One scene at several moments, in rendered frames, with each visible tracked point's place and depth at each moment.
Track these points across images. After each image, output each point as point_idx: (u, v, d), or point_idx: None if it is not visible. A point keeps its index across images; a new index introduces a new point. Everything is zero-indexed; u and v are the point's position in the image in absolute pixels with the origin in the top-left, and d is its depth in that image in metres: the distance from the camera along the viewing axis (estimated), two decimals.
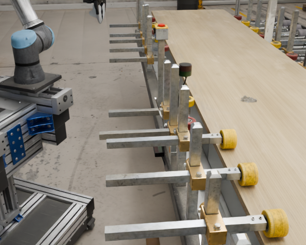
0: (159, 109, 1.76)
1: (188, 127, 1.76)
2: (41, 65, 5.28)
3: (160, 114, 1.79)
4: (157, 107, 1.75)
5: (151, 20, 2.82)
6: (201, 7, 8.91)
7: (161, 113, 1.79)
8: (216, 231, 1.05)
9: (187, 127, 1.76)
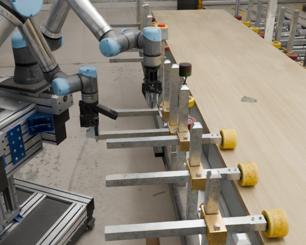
0: (159, 108, 1.77)
1: (188, 127, 1.76)
2: None
3: (160, 113, 1.80)
4: (157, 106, 1.76)
5: (151, 20, 2.82)
6: (201, 7, 8.91)
7: (161, 112, 1.80)
8: (216, 231, 1.05)
9: (187, 127, 1.76)
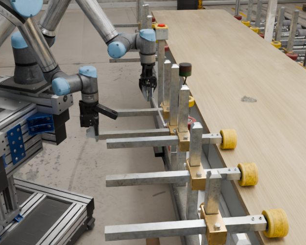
0: (156, 103, 1.92)
1: (188, 127, 1.76)
2: None
3: (158, 109, 1.90)
4: (154, 100, 1.93)
5: (151, 20, 2.82)
6: (201, 7, 8.91)
7: (158, 109, 1.91)
8: (216, 231, 1.05)
9: (187, 127, 1.76)
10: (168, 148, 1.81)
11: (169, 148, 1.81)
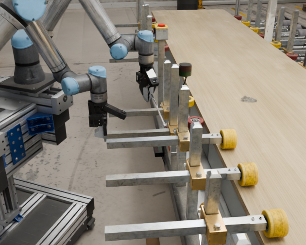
0: (156, 103, 1.92)
1: None
2: (41, 65, 5.28)
3: (158, 109, 1.90)
4: (154, 100, 1.93)
5: (151, 20, 2.82)
6: (201, 7, 8.91)
7: (158, 109, 1.91)
8: (216, 231, 1.05)
9: None
10: (168, 148, 1.81)
11: (169, 148, 1.81)
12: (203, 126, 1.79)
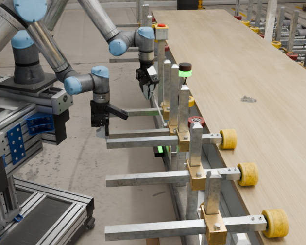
0: (156, 101, 1.91)
1: None
2: (41, 65, 5.28)
3: (158, 108, 1.89)
4: (154, 99, 1.91)
5: (151, 20, 2.82)
6: (201, 7, 8.91)
7: (159, 108, 1.90)
8: (216, 231, 1.05)
9: None
10: (168, 149, 1.81)
11: (169, 149, 1.81)
12: (204, 126, 1.79)
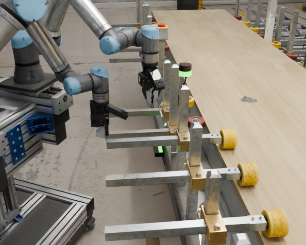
0: (160, 108, 1.76)
1: None
2: (41, 65, 5.28)
3: (161, 114, 1.79)
4: (158, 106, 1.75)
5: (151, 20, 2.82)
6: (201, 7, 8.91)
7: (161, 113, 1.80)
8: (216, 231, 1.05)
9: None
10: None
11: None
12: (204, 126, 1.79)
